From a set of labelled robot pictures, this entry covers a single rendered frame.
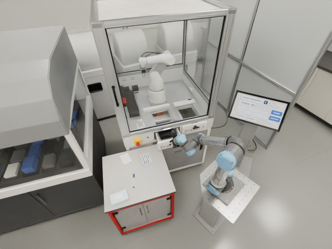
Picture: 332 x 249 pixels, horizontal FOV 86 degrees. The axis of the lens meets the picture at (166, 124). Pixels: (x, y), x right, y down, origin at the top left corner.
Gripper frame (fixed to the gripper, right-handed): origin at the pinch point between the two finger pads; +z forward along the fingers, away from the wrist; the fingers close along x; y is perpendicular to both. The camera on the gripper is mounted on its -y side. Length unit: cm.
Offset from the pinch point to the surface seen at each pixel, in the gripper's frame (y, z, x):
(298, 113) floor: -5, 121, 279
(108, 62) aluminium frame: -61, -51, -42
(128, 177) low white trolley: 22, 9, -49
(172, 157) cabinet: 15, 60, 7
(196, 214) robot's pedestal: 87, 55, 17
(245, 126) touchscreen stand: 2, 16, 91
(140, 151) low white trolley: 0.3, 24.4, -32.5
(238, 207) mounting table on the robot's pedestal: 67, -22, 34
